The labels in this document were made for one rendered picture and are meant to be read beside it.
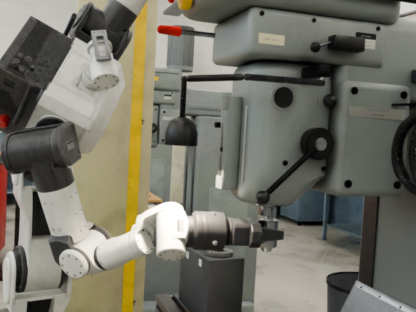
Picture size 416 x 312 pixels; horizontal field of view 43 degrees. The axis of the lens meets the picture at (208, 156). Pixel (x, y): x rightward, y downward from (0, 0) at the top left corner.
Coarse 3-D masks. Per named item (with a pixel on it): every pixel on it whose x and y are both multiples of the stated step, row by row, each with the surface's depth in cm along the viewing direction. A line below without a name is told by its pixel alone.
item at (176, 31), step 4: (160, 28) 123; (164, 28) 123; (168, 28) 123; (172, 28) 124; (176, 28) 124; (180, 28) 124; (160, 32) 123; (164, 32) 123; (168, 32) 124; (172, 32) 124; (176, 32) 124; (180, 32) 124; (184, 32) 125; (188, 32) 125; (192, 32) 126; (196, 32) 126; (200, 32) 126; (204, 32) 127; (208, 32) 127; (176, 36) 125; (200, 36) 127; (204, 36) 127; (208, 36) 127; (212, 36) 127
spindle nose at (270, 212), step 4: (260, 208) 124; (264, 208) 123; (268, 208) 122; (272, 208) 122; (276, 208) 123; (260, 212) 124; (264, 212) 123; (268, 212) 122; (272, 212) 122; (276, 212) 123; (268, 216) 123; (272, 216) 123
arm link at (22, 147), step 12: (36, 132) 122; (48, 132) 121; (12, 144) 121; (24, 144) 120; (36, 144) 120; (48, 144) 119; (12, 156) 121; (24, 156) 120; (36, 156) 120; (48, 156) 120; (24, 168) 122; (36, 168) 121; (48, 168) 121; (60, 168) 123; (36, 180) 123; (48, 180) 122; (60, 180) 123; (72, 180) 126; (48, 192) 123
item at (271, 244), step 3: (261, 225) 123; (264, 225) 123; (267, 225) 123; (270, 225) 123; (273, 225) 123; (276, 225) 123; (273, 228) 123; (276, 228) 123; (276, 240) 124; (261, 243) 123; (264, 243) 123; (267, 243) 123; (270, 243) 123; (273, 243) 123; (276, 243) 124; (261, 246) 123; (264, 246) 123; (267, 246) 123; (270, 246) 123; (273, 246) 123; (276, 246) 124
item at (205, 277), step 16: (192, 256) 166; (208, 256) 160; (224, 256) 159; (240, 256) 162; (192, 272) 166; (208, 272) 156; (224, 272) 157; (240, 272) 160; (192, 288) 166; (208, 288) 156; (224, 288) 158; (240, 288) 160; (192, 304) 165; (208, 304) 156; (224, 304) 158; (240, 304) 161
